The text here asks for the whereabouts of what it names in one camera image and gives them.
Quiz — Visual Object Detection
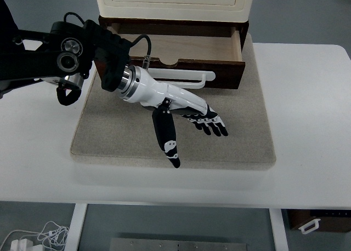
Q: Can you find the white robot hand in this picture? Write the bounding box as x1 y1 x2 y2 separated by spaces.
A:
117 65 228 168

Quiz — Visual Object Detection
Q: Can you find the dark wood drawer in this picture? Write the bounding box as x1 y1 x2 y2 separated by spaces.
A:
106 27 246 89

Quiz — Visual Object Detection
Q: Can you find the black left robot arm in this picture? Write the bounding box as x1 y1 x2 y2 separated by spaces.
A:
1 1 228 168

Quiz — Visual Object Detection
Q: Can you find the cream upper cabinet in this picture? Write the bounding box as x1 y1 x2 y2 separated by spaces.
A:
97 0 253 22

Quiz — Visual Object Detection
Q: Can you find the beige fabric pad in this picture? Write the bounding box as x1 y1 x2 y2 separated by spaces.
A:
70 37 276 170

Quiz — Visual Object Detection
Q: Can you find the white table leg right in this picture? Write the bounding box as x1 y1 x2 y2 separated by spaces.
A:
269 208 289 251

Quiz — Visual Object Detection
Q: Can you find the white table leg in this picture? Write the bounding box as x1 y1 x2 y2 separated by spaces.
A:
269 208 289 251
64 203 88 251

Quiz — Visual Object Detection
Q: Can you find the white table leg left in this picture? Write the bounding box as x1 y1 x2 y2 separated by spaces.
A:
64 203 88 251

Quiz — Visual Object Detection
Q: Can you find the white power adapter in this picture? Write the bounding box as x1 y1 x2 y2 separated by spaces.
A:
10 238 33 251

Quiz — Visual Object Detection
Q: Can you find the white drawer handle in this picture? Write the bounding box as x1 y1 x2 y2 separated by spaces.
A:
148 68 216 89

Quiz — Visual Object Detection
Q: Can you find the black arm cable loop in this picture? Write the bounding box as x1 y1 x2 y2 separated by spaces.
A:
55 81 83 107

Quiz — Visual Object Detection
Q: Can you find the wooden box with white handle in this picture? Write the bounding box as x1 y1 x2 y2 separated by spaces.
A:
287 209 350 235

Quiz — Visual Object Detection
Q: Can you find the white cable bundle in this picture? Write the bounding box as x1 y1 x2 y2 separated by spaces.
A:
0 221 70 251

